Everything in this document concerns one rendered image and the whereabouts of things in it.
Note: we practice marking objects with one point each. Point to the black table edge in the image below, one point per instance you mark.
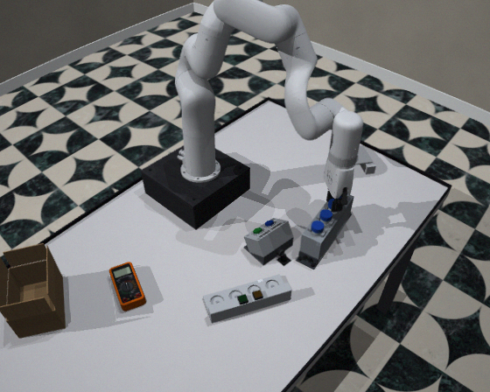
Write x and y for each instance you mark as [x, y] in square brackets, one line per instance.
[67, 226]

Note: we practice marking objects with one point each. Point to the orange digital multimeter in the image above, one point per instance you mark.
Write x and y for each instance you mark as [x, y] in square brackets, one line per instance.
[127, 286]

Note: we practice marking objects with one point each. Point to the brown cardboard box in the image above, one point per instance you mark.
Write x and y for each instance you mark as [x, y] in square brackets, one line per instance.
[26, 282]

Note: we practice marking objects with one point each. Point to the grey button panel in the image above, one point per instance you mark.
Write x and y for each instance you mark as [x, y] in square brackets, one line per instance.
[269, 240]

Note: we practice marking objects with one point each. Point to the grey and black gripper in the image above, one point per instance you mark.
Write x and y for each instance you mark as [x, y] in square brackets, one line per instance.
[338, 180]

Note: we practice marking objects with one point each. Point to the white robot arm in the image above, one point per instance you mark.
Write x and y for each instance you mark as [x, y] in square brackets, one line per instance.
[201, 59]

